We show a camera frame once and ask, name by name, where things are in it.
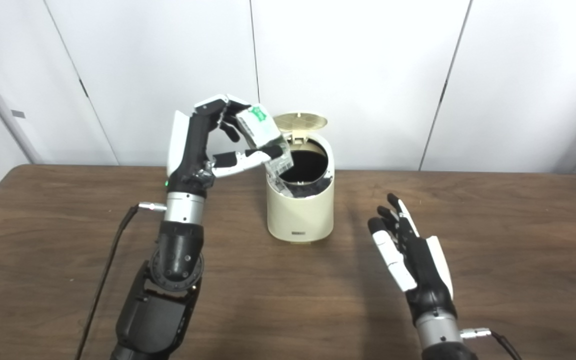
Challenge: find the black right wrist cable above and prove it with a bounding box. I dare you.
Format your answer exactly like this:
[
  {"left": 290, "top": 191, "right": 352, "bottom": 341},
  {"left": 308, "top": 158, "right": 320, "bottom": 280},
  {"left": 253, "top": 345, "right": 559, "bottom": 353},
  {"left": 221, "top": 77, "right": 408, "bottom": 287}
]
[{"left": 460, "top": 327, "right": 521, "bottom": 360}]

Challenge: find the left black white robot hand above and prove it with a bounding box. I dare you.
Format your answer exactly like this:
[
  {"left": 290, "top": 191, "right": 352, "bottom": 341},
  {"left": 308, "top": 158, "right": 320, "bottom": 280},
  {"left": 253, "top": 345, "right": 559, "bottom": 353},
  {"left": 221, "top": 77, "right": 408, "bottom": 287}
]
[{"left": 166, "top": 94, "right": 289, "bottom": 197}]

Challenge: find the cream round bin lid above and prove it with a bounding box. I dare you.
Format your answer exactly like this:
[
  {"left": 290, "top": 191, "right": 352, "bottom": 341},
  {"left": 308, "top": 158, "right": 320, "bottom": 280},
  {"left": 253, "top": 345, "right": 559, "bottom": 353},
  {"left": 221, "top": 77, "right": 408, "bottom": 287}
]
[{"left": 272, "top": 111, "right": 329, "bottom": 146}]

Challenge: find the black bin liner bag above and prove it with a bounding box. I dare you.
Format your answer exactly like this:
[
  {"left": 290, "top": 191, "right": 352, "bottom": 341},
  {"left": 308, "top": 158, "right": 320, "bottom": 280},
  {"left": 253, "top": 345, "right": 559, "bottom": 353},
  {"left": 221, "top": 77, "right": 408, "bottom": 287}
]
[{"left": 270, "top": 140, "right": 331, "bottom": 199}]

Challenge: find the green white milk carton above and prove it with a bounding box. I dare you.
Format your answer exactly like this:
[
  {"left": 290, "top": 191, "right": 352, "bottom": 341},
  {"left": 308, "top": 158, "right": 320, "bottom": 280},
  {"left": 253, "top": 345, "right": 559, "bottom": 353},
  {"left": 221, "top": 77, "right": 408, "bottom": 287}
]
[{"left": 236, "top": 104, "right": 295, "bottom": 177}]

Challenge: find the cream-colored bin body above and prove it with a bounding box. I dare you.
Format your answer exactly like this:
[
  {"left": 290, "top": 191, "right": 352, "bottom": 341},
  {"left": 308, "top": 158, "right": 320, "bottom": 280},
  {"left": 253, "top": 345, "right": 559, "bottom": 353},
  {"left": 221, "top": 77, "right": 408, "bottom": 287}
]
[{"left": 266, "top": 131, "right": 335, "bottom": 244}]

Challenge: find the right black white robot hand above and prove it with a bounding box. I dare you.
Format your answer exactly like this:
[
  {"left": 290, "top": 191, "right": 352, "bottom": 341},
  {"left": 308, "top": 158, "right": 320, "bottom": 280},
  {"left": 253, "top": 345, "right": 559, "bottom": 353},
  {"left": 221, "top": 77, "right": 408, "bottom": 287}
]
[{"left": 368, "top": 193, "right": 456, "bottom": 319}]

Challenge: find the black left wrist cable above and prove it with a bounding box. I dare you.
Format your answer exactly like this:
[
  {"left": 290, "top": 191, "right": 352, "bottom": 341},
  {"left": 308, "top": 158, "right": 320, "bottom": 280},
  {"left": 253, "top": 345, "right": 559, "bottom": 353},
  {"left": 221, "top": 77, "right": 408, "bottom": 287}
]
[{"left": 74, "top": 202, "right": 168, "bottom": 360}]

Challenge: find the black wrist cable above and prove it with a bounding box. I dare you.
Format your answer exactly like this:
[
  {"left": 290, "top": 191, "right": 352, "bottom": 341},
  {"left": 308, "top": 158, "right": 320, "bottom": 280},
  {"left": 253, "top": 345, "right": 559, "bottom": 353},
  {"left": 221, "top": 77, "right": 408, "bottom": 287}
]
[
  {"left": 460, "top": 327, "right": 521, "bottom": 360},
  {"left": 74, "top": 202, "right": 168, "bottom": 360}
]

